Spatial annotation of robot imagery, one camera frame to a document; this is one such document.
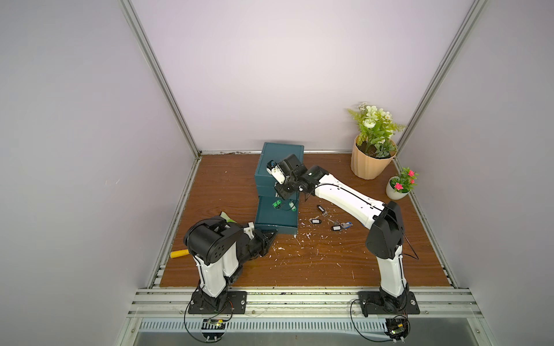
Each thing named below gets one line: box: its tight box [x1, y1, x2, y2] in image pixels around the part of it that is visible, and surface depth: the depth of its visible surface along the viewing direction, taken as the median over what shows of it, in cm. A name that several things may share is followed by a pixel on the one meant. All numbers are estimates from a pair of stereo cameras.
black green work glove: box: [220, 211, 238, 224], surface depth 97 cm
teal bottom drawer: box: [254, 192, 300, 235], surface depth 99 cm
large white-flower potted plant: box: [347, 102, 407, 181], surface depth 97 cm
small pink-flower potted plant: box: [385, 167, 420, 200], surface depth 94 cm
